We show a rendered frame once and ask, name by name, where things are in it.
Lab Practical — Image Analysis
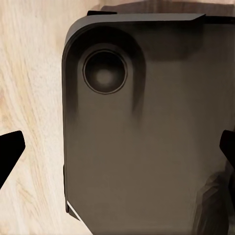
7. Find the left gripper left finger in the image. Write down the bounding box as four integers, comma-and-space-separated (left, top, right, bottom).
0, 130, 25, 189

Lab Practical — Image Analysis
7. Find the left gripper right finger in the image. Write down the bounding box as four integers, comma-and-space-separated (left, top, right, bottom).
219, 130, 235, 169

